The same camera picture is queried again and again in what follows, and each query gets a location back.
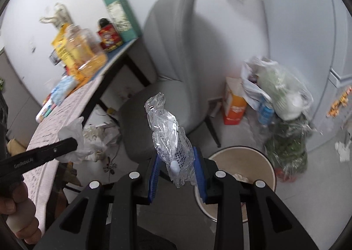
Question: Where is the blue bottle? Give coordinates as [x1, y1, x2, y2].
[258, 102, 275, 126]

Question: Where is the white cabinet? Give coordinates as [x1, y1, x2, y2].
[268, 0, 352, 154]

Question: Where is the grey upholstered chair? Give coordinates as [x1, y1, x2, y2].
[118, 0, 222, 162]

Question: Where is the white plastic bag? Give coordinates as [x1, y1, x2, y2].
[241, 56, 314, 121]

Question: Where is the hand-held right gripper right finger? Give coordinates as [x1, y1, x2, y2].
[192, 146, 319, 250]

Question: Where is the red tin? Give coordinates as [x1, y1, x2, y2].
[97, 18, 123, 53]

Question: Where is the blue printed clear plastic wrapper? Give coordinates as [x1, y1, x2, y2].
[145, 92, 197, 188]

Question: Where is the beige trash bin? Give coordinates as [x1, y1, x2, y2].
[194, 146, 276, 223]

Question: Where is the green paper box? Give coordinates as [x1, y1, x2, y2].
[99, 0, 139, 43]

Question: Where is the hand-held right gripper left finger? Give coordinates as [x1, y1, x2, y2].
[33, 154, 163, 250]

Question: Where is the person's left hand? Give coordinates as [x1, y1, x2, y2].
[0, 181, 43, 245]

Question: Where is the yellow snack bag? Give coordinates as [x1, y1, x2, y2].
[51, 23, 91, 86]

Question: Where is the orange white carton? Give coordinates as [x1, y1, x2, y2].
[222, 77, 248, 125]

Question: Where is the crumpled white paper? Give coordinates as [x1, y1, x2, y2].
[335, 140, 352, 162]
[82, 124, 121, 162]

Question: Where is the bag of green vegetables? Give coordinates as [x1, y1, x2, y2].
[264, 114, 312, 182]

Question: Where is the white tissue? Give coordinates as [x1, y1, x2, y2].
[56, 116, 95, 163]

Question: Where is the long white wrap box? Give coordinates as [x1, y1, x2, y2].
[36, 100, 57, 123]

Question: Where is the colourful sticker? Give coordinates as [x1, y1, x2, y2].
[327, 86, 352, 119]

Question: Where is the large clear water jug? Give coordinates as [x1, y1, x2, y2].
[65, 24, 108, 77]

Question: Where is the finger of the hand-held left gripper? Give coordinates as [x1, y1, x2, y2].
[33, 137, 79, 166]

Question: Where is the blue white tissue pack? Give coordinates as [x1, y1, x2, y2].
[50, 75, 78, 106]

